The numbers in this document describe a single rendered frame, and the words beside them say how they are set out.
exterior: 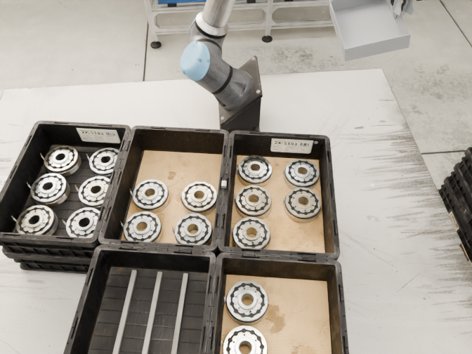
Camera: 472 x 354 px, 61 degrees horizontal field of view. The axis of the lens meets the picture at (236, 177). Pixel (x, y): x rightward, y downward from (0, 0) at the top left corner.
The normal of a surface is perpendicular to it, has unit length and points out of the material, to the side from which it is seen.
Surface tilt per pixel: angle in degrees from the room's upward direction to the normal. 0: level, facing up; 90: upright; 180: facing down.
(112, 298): 0
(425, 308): 0
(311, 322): 0
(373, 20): 14
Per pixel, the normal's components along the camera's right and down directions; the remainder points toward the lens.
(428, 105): 0.00, -0.58
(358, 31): -0.24, -0.54
